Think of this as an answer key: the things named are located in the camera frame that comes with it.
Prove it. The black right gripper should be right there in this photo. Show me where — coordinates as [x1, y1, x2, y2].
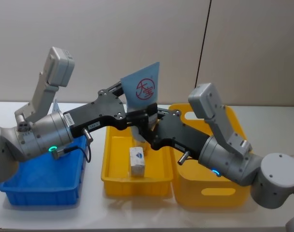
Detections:
[138, 103, 212, 160]

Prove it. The pale blue bag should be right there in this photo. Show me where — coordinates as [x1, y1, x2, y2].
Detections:
[119, 61, 161, 144]

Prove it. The small white box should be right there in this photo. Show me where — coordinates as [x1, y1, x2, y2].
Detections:
[129, 145, 147, 177]

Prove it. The yellow plastic basket with handles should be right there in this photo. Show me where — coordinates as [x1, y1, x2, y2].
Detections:
[168, 103, 252, 209]

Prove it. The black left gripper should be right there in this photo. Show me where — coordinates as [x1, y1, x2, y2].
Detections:
[64, 81, 150, 139]

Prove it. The blue plastic bin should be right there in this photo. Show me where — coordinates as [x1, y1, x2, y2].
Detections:
[0, 134, 88, 207]

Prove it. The thin dark gripper cable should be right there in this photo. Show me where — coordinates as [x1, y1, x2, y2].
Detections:
[63, 128, 92, 163]

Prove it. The shallow yellow plastic tray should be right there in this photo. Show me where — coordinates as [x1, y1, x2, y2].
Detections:
[101, 125, 175, 197]

